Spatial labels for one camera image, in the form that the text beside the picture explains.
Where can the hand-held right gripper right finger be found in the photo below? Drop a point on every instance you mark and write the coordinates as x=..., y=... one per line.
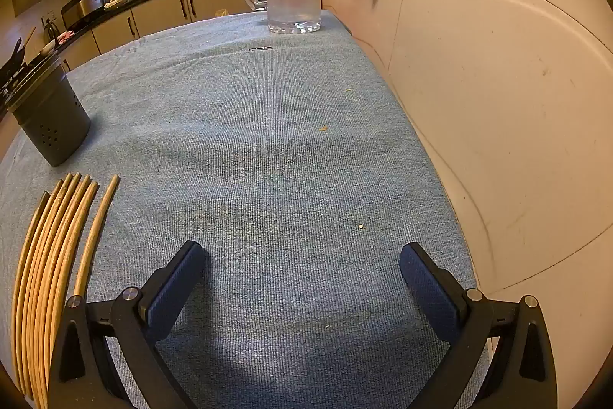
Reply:
x=431, y=289

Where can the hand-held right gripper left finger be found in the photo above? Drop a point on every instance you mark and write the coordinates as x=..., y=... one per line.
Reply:
x=175, y=289

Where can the group of bamboo chopsticks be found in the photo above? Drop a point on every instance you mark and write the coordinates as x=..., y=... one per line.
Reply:
x=43, y=275

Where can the dark grey utensil holder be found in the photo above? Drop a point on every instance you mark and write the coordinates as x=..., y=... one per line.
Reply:
x=52, y=121

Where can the blue towel cloth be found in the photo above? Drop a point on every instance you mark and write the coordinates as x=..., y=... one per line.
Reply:
x=268, y=150

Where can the small metal clip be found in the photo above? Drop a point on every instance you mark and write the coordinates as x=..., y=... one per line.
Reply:
x=261, y=48

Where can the pink cloth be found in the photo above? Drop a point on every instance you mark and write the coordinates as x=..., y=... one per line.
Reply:
x=65, y=36

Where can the beige base cabinets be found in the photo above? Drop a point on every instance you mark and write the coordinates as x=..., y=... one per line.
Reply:
x=158, y=13

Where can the black stone countertop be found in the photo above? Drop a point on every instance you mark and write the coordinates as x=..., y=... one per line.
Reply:
x=119, y=6

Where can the silver toaster oven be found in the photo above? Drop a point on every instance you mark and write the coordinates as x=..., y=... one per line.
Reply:
x=88, y=1

